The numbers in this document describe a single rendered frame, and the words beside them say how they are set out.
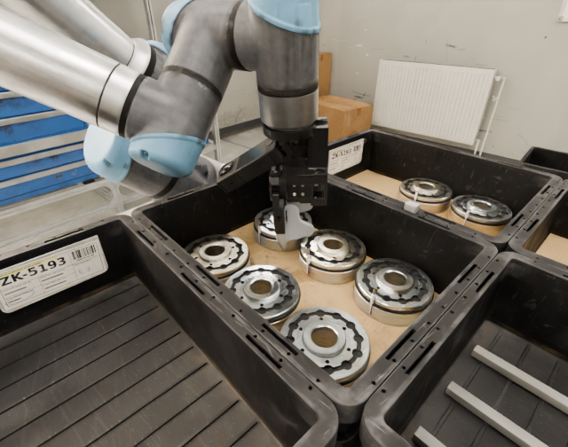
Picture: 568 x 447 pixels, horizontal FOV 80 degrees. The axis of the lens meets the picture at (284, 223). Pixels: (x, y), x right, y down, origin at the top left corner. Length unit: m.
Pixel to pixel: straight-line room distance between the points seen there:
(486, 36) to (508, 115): 0.65
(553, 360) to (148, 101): 0.54
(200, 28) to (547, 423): 0.55
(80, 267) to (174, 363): 0.19
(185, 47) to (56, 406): 0.40
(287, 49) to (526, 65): 3.11
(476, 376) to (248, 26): 0.46
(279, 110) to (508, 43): 3.11
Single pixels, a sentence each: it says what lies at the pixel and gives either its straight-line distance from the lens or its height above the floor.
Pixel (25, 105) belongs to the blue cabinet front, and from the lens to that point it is 2.18.
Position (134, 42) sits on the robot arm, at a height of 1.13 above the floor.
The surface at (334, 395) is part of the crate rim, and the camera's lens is 0.29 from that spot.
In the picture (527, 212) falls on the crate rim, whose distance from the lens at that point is 0.60.
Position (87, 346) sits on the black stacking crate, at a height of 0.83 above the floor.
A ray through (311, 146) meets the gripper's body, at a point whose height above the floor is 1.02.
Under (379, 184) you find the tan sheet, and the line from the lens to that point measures 0.83.
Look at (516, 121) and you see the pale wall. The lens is 3.50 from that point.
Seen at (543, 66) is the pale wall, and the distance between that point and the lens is 3.43.
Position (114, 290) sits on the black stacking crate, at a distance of 0.56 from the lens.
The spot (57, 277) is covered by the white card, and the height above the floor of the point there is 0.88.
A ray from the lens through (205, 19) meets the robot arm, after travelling 0.46.
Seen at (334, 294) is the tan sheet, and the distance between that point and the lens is 0.50.
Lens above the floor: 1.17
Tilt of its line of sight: 32 degrees down
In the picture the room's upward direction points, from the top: straight up
